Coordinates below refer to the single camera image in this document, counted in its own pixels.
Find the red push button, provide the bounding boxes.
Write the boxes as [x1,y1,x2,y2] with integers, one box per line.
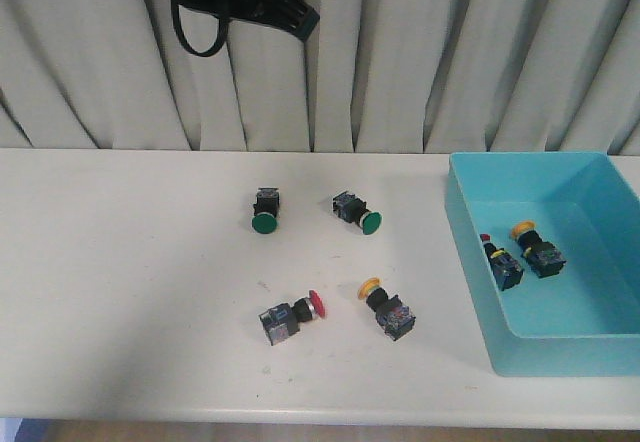
[480,233,524,291]
[259,290,326,346]

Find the yellow push button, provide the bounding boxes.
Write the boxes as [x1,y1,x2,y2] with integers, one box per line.
[510,220,566,278]
[358,278,416,341]

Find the blue plastic box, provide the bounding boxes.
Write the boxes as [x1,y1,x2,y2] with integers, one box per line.
[445,152,639,376]

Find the grey pleated curtain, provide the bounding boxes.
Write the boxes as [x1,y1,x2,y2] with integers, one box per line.
[1,0,639,155]

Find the green push button left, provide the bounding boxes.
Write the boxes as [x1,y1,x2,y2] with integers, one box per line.
[251,187,280,235]

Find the green push button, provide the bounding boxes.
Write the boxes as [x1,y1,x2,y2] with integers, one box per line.
[251,187,280,235]
[332,191,382,235]

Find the green push button right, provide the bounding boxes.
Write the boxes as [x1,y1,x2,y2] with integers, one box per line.
[332,191,382,235]

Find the red push button lying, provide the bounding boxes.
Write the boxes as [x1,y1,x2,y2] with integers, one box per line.
[259,290,326,346]

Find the yellow push button lying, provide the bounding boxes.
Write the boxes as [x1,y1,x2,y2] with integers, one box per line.
[358,278,416,341]

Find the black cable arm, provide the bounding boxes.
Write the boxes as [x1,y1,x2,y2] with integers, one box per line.
[169,0,296,58]

